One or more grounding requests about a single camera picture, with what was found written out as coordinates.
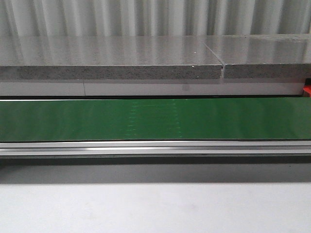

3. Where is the green conveyor belt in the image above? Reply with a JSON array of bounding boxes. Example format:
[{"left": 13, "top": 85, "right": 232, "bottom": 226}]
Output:
[{"left": 0, "top": 97, "right": 311, "bottom": 142}]

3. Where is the grey speckled stone slab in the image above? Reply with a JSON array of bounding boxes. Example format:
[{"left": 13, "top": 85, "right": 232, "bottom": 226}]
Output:
[{"left": 0, "top": 36, "right": 222, "bottom": 81}]

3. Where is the white panel under slabs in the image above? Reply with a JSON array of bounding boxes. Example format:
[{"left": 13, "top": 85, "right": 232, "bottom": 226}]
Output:
[{"left": 0, "top": 78, "right": 305, "bottom": 97}]

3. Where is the red plastic tray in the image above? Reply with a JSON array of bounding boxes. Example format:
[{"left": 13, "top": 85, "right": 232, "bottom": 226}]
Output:
[{"left": 302, "top": 85, "right": 311, "bottom": 97}]

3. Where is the white pleated curtain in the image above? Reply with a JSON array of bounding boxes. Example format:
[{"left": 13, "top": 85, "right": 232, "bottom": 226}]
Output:
[{"left": 0, "top": 0, "right": 311, "bottom": 36}]

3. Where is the aluminium conveyor side rail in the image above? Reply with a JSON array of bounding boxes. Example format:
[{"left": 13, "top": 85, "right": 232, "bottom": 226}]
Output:
[{"left": 0, "top": 140, "right": 311, "bottom": 159}]

